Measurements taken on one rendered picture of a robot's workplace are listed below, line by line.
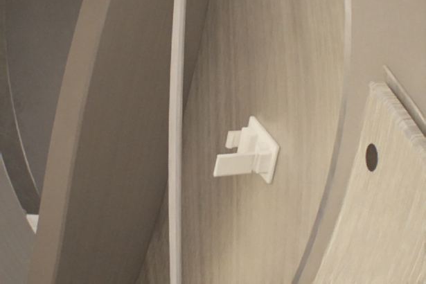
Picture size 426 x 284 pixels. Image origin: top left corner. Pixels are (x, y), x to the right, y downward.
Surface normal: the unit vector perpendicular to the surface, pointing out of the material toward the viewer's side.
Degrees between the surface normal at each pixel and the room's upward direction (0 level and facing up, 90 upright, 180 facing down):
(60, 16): 66
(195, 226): 90
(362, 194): 90
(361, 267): 90
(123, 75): 115
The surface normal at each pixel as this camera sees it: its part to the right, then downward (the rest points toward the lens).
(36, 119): 0.38, -0.48
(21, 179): 0.31, -0.66
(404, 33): -0.88, 0.07
